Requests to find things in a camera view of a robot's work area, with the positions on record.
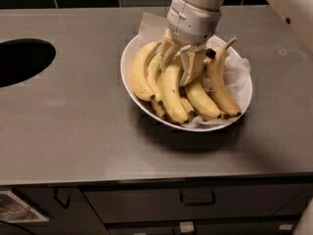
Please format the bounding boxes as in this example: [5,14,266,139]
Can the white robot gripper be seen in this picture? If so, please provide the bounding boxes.
[160,0,221,86]

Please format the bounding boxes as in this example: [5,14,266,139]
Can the large yellow banana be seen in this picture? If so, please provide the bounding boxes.
[159,58,189,123]

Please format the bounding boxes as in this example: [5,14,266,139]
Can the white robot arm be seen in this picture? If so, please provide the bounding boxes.
[161,0,224,86]

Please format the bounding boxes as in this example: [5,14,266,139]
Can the greenish yellow banana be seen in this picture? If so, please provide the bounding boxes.
[147,53,161,103]

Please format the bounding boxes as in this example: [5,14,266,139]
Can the rightmost yellow banana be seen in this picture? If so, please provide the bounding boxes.
[205,37,242,118]

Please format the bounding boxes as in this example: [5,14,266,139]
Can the yellow banana right of middle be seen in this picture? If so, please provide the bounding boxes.
[184,78,222,119]

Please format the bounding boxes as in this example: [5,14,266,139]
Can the leftmost yellow banana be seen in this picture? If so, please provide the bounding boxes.
[130,41,160,102]

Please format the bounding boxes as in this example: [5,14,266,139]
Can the small lower yellow banana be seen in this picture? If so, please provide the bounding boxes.
[151,101,167,119]

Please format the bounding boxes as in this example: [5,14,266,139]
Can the white oval bowl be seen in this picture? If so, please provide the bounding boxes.
[120,31,252,132]

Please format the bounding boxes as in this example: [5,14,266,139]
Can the white paper liner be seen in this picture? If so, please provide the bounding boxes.
[133,14,252,131]

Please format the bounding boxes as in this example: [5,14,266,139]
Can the dark round sink hole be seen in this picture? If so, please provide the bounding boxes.
[0,38,56,87]

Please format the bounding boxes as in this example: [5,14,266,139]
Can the grey drawer front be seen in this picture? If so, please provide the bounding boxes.
[85,184,307,223]

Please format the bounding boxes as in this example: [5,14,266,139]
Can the grey cabinet door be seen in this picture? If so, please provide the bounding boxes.
[15,188,109,235]

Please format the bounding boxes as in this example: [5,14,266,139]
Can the small white label sticker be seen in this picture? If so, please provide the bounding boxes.
[279,224,292,231]

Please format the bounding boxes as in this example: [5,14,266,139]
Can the paper sheet on cabinet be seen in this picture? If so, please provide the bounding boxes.
[0,190,49,223]

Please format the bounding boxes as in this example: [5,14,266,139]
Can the black drawer handle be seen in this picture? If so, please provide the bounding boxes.
[179,189,216,207]

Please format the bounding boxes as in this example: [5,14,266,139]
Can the black cabinet door handle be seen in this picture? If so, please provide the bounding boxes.
[53,187,71,210]

